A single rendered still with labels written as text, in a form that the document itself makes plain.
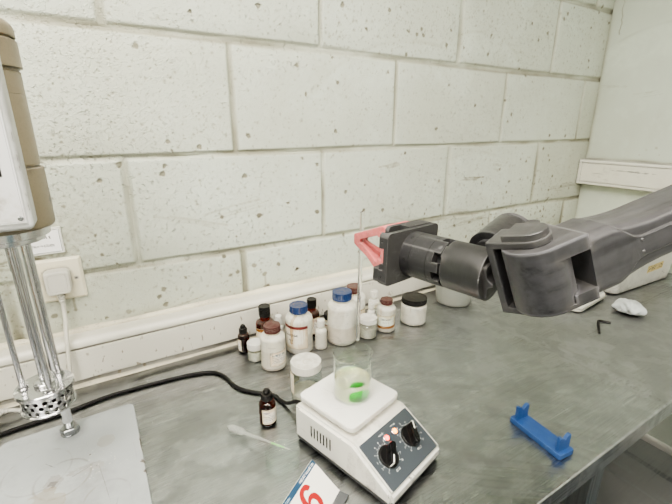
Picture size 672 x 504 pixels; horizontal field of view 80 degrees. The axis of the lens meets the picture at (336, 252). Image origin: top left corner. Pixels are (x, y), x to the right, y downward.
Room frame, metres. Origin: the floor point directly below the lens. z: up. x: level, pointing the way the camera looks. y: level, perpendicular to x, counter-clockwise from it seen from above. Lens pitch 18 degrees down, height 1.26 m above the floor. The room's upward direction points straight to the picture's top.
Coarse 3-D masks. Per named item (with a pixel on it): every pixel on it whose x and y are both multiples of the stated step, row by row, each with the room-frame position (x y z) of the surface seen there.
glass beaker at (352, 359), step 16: (336, 352) 0.57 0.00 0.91; (352, 352) 0.58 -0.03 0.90; (368, 352) 0.56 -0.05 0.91; (336, 368) 0.54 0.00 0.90; (352, 368) 0.52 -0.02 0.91; (368, 368) 0.53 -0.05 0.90; (336, 384) 0.54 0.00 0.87; (352, 384) 0.52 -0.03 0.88; (368, 384) 0.54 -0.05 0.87; (352, 400) 0.52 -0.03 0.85
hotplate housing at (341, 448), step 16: (304, 416) 0.53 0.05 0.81; (320, 416) 0.52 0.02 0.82; (384, 416) 0.52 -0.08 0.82; (304, 432) 0.53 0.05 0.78; (320, 432) 0.51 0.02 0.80; (336, 432) 0.49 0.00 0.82; (368, 432) 0.49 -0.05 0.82; (320, 448) 0.51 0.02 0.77; (336, 448) 0.48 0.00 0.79; (352, 448) 0.46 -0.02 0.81; (336, 464) 0.49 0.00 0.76; (352, 464) 0.46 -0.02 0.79; (368, 464) 0.45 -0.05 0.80; (368, 480) 0.44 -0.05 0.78; (384, 496) 0.42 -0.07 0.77; (400, 496) 0.43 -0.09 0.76
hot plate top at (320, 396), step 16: (320, 384) 0.58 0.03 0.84; (304, 400) 0.54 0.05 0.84; (320, 400) 0.54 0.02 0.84; (336, 400) 0.54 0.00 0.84; (368, 400) 0.54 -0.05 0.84; (384, 400) 0.54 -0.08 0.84; (336, 416) 0.50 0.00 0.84; (352, 416) 0.50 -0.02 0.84; (368, 416) 0.50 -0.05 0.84; (352, 432) 0.48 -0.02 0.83
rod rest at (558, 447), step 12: (516, 408) 0.59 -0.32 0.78; (528, 408) 0.59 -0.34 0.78; (516, 420) 0.58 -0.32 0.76; (528, 420) 0.58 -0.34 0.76; (528, 432) 0.56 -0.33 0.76; (540, 432) 0.55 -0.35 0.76; (540, 444) 0.53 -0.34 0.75; (552, 444) 0.53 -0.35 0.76; (564, 444) 0.52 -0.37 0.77; (564, 456) 0.51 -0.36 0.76
